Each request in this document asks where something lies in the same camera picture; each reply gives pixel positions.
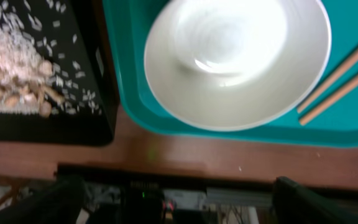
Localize spilled rice and food scraps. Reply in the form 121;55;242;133
0;0;103;118

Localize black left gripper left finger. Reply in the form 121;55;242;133
0;177;85;224

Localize teal plastic tray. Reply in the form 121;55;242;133
103;0;358;147

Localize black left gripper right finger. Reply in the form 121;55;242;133
272;177;358;224

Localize black tray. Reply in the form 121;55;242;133
0;1;118;146

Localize white bowl with food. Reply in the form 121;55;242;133
144;0;332;131

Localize wooden chopstick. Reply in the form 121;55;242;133
299;74;358;126
296;47;358;113

